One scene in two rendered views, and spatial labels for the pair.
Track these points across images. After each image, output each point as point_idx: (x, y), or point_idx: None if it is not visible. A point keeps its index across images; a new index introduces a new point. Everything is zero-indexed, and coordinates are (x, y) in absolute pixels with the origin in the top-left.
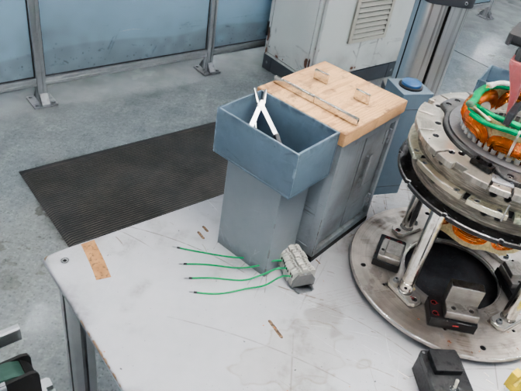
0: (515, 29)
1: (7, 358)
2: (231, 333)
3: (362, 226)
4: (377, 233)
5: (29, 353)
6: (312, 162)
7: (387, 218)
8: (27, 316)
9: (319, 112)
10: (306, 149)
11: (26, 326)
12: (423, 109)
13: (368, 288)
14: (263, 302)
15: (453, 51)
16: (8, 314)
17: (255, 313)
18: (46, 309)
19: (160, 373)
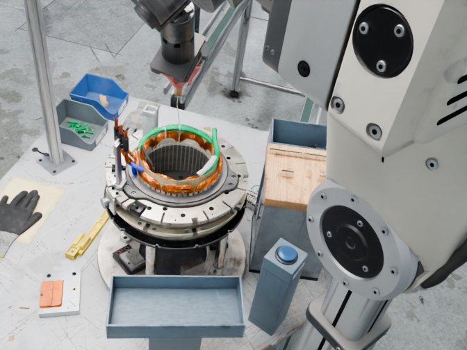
0: (206, 46)
1: (395, 306)
2: (251, 164)
3: (244, 251)
4: (231, 251)
5: (390, 317)
6: (269, 136)
7: (235, 270)
8: (422, 335)
9: (294, 151)
10: (272, 122)
11: (414, 329)
12: (243, 165)
13: None
14: (252, 182)
15: (297, 344)
16: (431, 328)
17: (250, 177)
18: (422, 347)
19: (258, 139)
